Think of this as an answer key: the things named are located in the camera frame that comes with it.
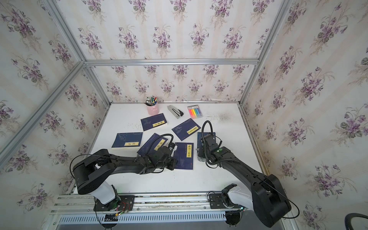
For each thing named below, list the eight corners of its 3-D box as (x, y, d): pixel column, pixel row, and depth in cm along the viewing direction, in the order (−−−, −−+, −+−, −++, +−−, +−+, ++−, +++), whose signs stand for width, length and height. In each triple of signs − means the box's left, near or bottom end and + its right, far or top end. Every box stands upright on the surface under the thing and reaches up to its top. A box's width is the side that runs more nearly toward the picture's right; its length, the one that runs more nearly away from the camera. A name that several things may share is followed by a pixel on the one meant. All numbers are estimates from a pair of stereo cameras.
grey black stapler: (177, 118, 112) (177, 116, 110) (167, 108, 119) (167, 106, 117) (183, 115, 115) (183, 113, 113) (174, 105, 122) (173, 102, 120)
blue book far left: (112, 149, 95) (111, 147, 93) (118, 134, 102) (117, 132, 101) (139, 149, 95) (138, 147, 93) (143, 134, 103) (142, 132, 101)
